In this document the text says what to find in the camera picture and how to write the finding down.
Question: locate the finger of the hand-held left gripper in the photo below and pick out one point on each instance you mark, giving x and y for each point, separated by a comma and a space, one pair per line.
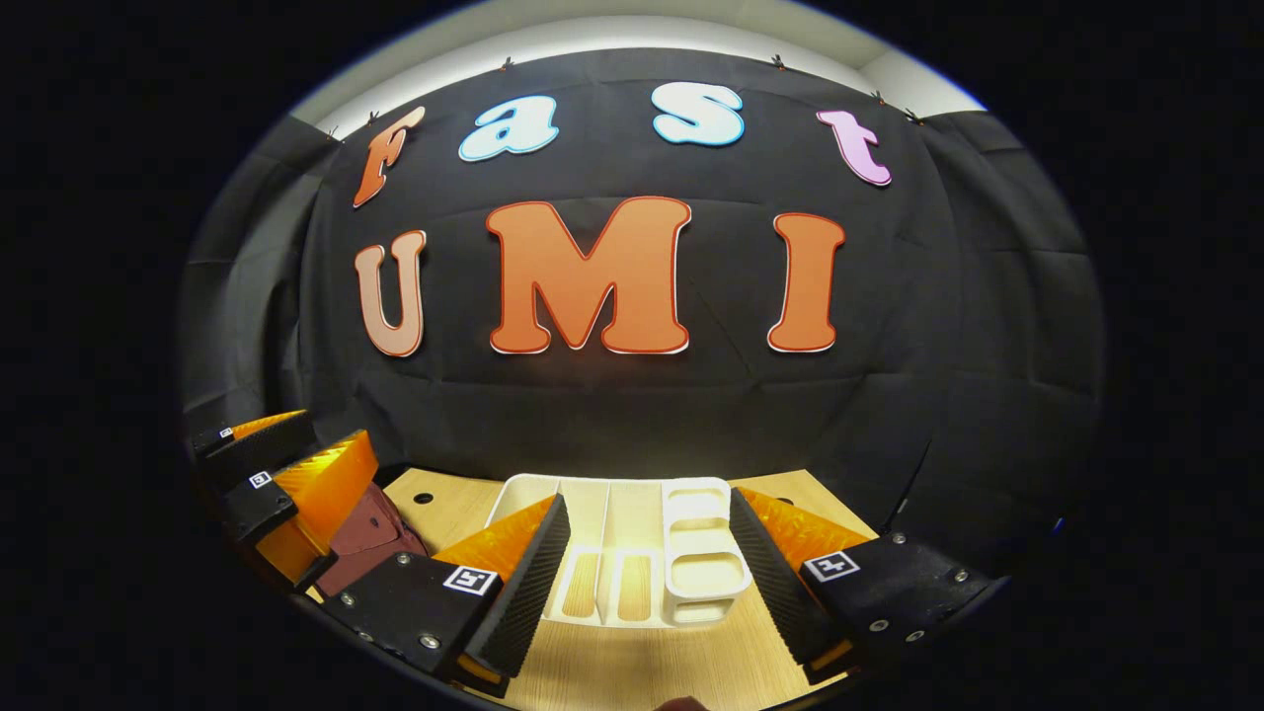
262, 449
255, 499

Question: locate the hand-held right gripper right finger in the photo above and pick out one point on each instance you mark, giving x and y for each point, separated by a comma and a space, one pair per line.
770, 588

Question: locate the white bookshelf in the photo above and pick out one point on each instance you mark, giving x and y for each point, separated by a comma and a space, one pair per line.
706, 573

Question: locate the dark red schoolbag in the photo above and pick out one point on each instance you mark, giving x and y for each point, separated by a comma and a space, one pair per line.
370, 538

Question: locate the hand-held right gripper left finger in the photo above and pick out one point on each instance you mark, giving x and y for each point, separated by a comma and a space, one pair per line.
523, 602

